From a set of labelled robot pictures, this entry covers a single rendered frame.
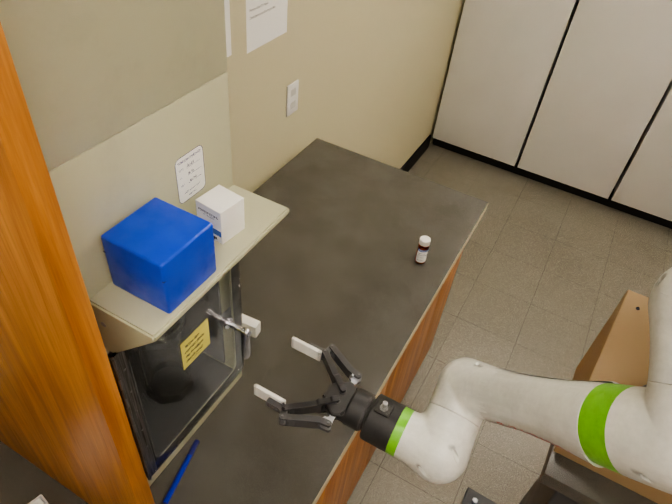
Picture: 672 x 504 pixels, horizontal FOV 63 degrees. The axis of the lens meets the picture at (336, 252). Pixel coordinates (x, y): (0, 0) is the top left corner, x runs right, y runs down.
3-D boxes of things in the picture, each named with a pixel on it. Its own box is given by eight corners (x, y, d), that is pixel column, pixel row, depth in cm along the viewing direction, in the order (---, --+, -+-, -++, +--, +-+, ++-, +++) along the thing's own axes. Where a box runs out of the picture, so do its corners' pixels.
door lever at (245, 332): (233, 343, 118) (225, 351, 116) (231, 314, 111) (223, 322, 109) (254, 354, 116) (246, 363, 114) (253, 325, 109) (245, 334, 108)
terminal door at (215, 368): (148, 475, 108) (109, 352, 81) (241, 366, 129) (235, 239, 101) (151, 477, 108) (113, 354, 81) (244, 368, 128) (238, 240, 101)
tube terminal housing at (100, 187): (57, 430, 119) (-105, 104, 66) (162, 330, 140) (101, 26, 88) (147, 490, 111) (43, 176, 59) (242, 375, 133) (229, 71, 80)
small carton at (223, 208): (198, 230, 84) (194, 199, 80) (221, 214, 88) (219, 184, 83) (222, 244, 82) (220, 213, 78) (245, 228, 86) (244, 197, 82)
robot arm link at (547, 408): (565, 447, 73) (617, 480, 76) (595, 368, 76) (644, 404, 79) (415, 396, 106) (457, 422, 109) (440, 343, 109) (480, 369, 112)
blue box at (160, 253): (112, 284, 75) (98, 235, 69) (163, 244, 82) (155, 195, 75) (169, 315, 72) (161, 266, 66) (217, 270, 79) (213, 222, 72)
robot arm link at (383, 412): (381, 463, 104) (400, 425, 110) (391, 431, 96) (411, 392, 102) (353, 447, 106) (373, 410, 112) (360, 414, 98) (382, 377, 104)
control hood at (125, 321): (100, 347, 79) (84, 301, 72) (236, 227, 101) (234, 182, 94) (162, 384, 76) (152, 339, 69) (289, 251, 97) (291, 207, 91)
